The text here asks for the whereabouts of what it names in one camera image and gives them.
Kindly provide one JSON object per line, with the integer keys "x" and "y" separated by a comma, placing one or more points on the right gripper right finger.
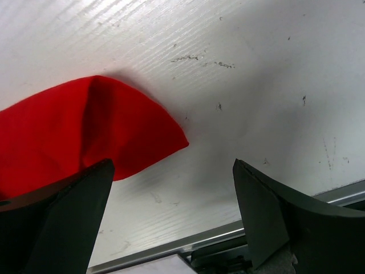
{"x": 321, "y": 237}

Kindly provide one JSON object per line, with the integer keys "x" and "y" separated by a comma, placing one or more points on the red t shirt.
{"x": 60, "y": 131}

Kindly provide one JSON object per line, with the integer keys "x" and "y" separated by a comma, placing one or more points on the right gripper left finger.
{"x": 54, "y": 228}

